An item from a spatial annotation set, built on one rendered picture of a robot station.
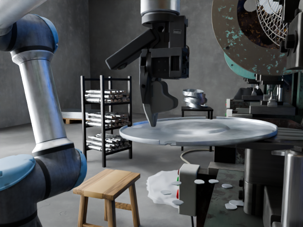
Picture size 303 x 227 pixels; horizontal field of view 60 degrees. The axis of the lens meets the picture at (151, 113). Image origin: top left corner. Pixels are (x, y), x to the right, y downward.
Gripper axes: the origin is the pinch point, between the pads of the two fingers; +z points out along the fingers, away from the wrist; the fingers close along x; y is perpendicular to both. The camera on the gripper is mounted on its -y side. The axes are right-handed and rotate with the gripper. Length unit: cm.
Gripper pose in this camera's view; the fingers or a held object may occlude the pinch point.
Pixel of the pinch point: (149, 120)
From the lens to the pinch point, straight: 53.4
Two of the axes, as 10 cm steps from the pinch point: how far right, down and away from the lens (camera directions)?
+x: 3.2, -1.1, 9.4
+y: 9.5, 0.4, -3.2
